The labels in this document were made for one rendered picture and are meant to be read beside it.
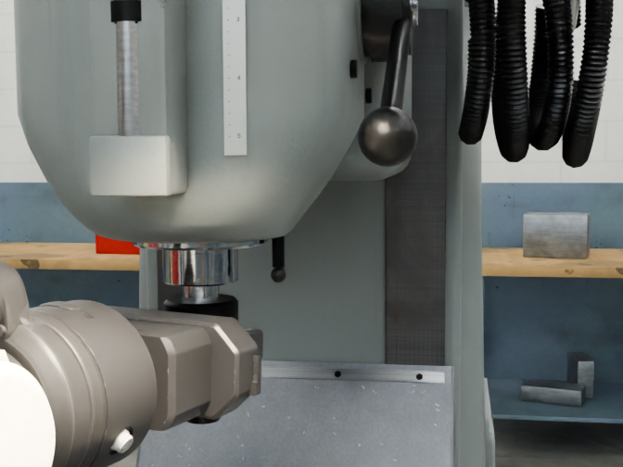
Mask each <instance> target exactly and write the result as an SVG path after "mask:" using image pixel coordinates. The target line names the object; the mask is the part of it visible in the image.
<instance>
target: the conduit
mask: <svg viewBox="0 0 623 467"><path fill-rule="evenodd" d="M494 1H495V0H465V2H467V3H468V5H469V6H468V7H469V10H468V11H469V13H470V14H469V17H470V22H471V23H470V24H469V25H470V27H471V28H470V29H469V30H470V31H471V33H470V35H471V36H472V37H471V38H470V40H468V41H467V42H468V43H469V45H468V47H469V48H468V49H467V51H468V52H469V53H468V54H467V55H469V58H468V60H469V61H468V62H467V64H468V65H469V66H468V71H467V72H468V74H467V82H466V84H467V85H466V90H465V91H466V93H465V98H464V109H463V114H462V119H461V124H460V128H459V132H458V133H459V136H460V139H461V141H463V142H464V143H466V144H467V145H475V144H476V143H477V142H479V141H480V140H481V139H482V136H483V133H484V131H485V127H486V124H487V119H488V115H489V111H490V102H491V106H492V108H491V109H492V111H491V112H492V119H493V126H494V132H495V137H496V141H497V145H498V147H499V150H500V153H501V155H502V157H503V158H504V159H506V160H507V161H508V162H519V161H520V160H522V159H523V158H525V157H526V155H527V153H528V149H529V144H531V145H532V146H533V147H534V148H536V149H537V150H542V151H547V150H549V149H551V148H552V147H554V146H555V145H557V144H558V142H559V140H560V138H561V137H563V138H562V158H563V160H564V162H565V164H566V165H567V166H569V167H571V168H578V167H582V166H583V165H584V164H585V163H586V162H587V161H588V159H589V156H590V153H591V148H592V145H593V140H594V135H595V132H596V128H597V123H598V119H599V115H600V110H601V105H602V101H603V98H602V96H604V93H603V91H604V86H605V83H604V82H605V81H606V79H605V76H606V71H607V67H606V66H607V65H608V63H607V62H606V61H607V60H608V59H609V58H608V55H609V54H610V53H609V51H608V50H609V49H610V48H611V47H610V46H609V44H610V43H611V41H610V40H609V39H610V38H611V37H612V36H611V34H610V33H611V32H612V30H611V28H612V27H613V25H612V24H611V23H612V22H613V20H612V17H613V11H614V9H613V6H614V3H613V2H614V0H586V1H585V4H586V5H585V8H586V9H585V13H586V14H585V20H584V22H585V23H586V24H585V25H584V28H585V30H584V32H585V34H584V35H583V37H584V38H585V39H584V40H583V43H584V44H585V45H583V46H582V47H583V48H584V49H583V50H582V51H581V52H582V53H583V55H582V56H581V57H582V60H581V61H580V63H581V65H580V66H579V67H580V71H579V72H578V73H579V76H578V78H579V80H578V81H577V80H574V77H573V74H574V73H575V72H574V71H573V69H574V68H575V67H574V66H573V64H574V63H575V62H574V61H573V59H574V56H573V54H574V53H575V52H574V50H573V48H574V47H575V46H574V45H573V43H574V41H573V40H572V39H573V37H574V35H573V34H572V33H573V30H572V28H573V25H572V24H571V23H572V22H573V20H572V17H573V16H572V14H571V12H572V10H571V5H570V2H571V1H570V0H542V2H543V3H541V4H536V5H535V7H536V9H535V11H536V13H535V14H534V15H535V16H536V18H534V19H535V20H536V21H535V22H534V24H535V26H534V28H535V29H536V30H535V31H534V32H535V34H534V35H533V36H534V37H535V38H534V39H533V41H534V42H535V43H533V45H534V47H533V48H532V49H533V50H534V51H533V52H532V54H533V56H532V58H533V59H532V60H531V62H532V64H531V65H530V66H531V67H532V68H531V69H530V70H531V71H532V72H530V75H531V76H530V77H529V78H530V81H529V82H530V85H529V88H528V82H527V80H528V77H527V75H528V73H527V70H528V68H527V67H526V65H527V64H528V63H527V62H526V60H527V59H528V58H527V57H526V55H527V52H526V50H527V49H528V48H527V47H526V44H527V42H526V41H525V40H526V39H527V37H526V36H525V35H526V33H527V32H526V31H525V29H526V28H527V27H526V26H525V24H526V22H525V19H526V18H527V17H526V16H525V14H526V13H527V12H526V11H525V10H526V7H525V5H526V2H525V1H526V0H497V1H498V3H497V8H496V9H497V11H496V13H495V10H496V9H495V3H494ZM495 15H496V17H495Z"/></svg>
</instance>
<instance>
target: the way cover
mask: <svg viewBox="0 0 623 467"><path fill-rule="evenodd" d="M362 385H363V386H364V387H365V389H363V388H362ZM412 385H416V386H412ZM315 386H316V387H319V388H318V389H317V388H314V387H315ZM373 390H374V391H375V392H376V394H375V392H373ZM413 391H414V392H413ZM424 391H425V393H423V394H422V393H421V392H424ZM436 403H437V404H439V406H436V405H435V404H436ZM261 406H265V407H263V408H262V407H261ZM436 409H438V410H439V411H437V410H436ZM248 414H249V417H248ZM288 416H289V417H290V418H289V419H288ZM333 417H335V419H333ZM434 423H435V424H436V425H437V426H435V425H434ZM287 427H289V429H287ZM303 432H305V433H304V434H303ZM333 432H334V433H335V434H336V435H335V434H334V433H333ZM237 436H239V438H238V437H237ZM453 440H454V366H428V365H398V364H367V363H336V362H306V361H275V360H262V361H261V393H260V394H259V395H257V396H249V397H248V398H247V399H246V400H245V401H244V402H243V403H242V404H241V405H240V406H239V407H238V408H237V409H236V410H233V411H231V412H229V413H227V414H225V415H223V416H222V417H221V419H220V420H219V421H218V422H216V423H206V424H195V423H188V422H184V423H181V424H178V425H176V426H174V427H173V428H170V429H168V430H166V431H155V430H148V432H147V434H146V437H145V438H144V440H143V441H142V443H141V444H140V445H139V447H138V450H137V457H136V464H135V467H153V466H151V465H152V464H154V467H453ZM186 443H187V447H186ZM380 443H382V444H383V446H382V445H381V444H380ZM359 444H361V446H360V447H359ZM241 445H244V447H241ZM188 448H191V450H188ZM200 448H201V449H203V450H201V449H200ZM177 455H180V456H182V458H179V457H177ZM242 458H244V459H242ZM394 460H397V461H394ZM190 464H191V465H190ZM188 465H190V466H188Z"/></svg>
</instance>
